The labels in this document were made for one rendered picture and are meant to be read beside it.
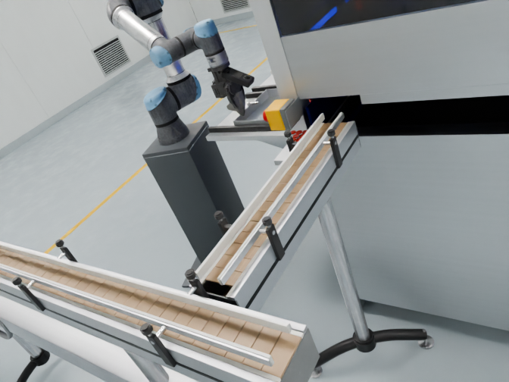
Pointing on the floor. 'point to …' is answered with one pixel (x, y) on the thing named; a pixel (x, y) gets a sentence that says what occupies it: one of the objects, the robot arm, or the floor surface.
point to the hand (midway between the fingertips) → (243, 112)
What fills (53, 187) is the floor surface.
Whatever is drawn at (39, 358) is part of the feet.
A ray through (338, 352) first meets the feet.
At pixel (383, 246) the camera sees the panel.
